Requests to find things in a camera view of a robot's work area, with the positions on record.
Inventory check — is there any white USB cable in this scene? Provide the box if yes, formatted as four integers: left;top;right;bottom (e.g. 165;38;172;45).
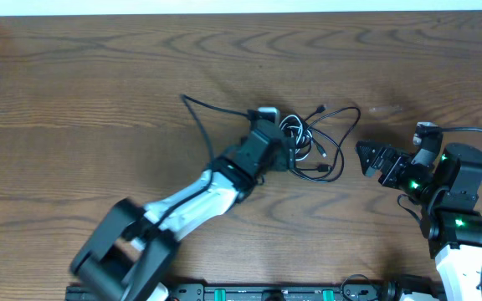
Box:
279;114;314;162

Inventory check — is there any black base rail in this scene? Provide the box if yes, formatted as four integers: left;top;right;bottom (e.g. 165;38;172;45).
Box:
64;273;445;301

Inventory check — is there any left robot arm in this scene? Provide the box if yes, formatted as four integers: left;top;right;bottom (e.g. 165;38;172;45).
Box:
69;120;295;301

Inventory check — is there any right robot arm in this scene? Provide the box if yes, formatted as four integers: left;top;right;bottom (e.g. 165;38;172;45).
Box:
356;136;482;300

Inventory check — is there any left camera cable black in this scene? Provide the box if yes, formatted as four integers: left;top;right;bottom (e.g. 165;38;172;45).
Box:
136;96;244;241

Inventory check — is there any black USB cable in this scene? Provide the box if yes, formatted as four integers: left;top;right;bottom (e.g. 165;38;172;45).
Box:
282;104;362;184

